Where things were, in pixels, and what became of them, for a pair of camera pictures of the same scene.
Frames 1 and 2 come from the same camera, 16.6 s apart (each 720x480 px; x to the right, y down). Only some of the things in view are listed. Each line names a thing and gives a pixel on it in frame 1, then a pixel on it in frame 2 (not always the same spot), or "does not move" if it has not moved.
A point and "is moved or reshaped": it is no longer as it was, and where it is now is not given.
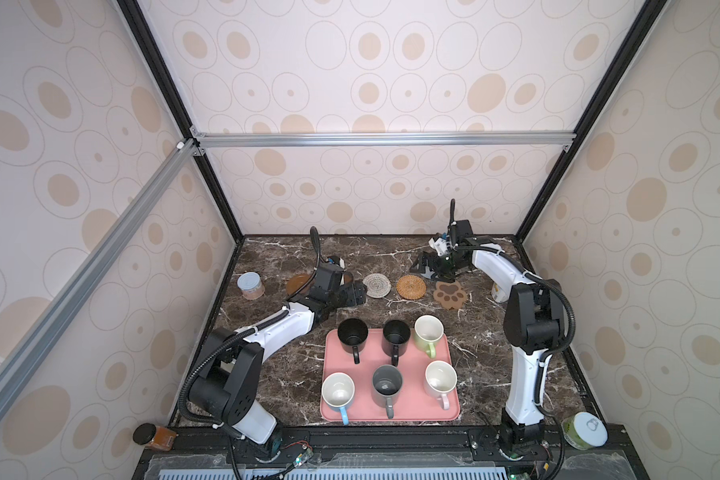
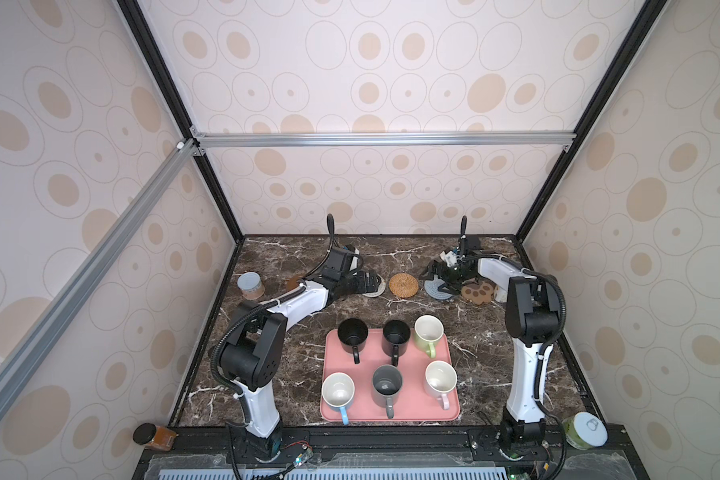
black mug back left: (352, 333) does not move
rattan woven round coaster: (411, 287) is moved or reshaped
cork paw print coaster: (449, 294) to (478, 292)
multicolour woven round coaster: (377, 285) does not move
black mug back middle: (395, 339) does not move
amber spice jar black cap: (156, 437) does not move
